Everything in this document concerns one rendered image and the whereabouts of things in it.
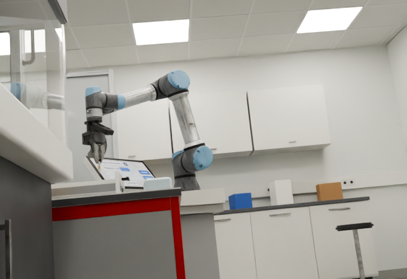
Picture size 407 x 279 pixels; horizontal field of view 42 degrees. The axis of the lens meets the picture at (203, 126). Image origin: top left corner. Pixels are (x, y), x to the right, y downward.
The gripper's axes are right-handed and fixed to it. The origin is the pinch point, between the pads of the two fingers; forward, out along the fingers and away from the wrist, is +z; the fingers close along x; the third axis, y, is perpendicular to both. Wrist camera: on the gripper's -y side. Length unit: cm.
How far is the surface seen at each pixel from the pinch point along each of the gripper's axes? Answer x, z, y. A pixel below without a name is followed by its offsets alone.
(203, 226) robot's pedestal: -57, 32, -12
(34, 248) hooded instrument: 74, 39, -54
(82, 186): 4.2, 10.9, 7.7
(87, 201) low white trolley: 42, 24, -39
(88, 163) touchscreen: -62, -17, 80
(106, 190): -3.0, 13.8, -0.6
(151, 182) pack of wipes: 26, 19, -55
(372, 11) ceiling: -375, -185, -19
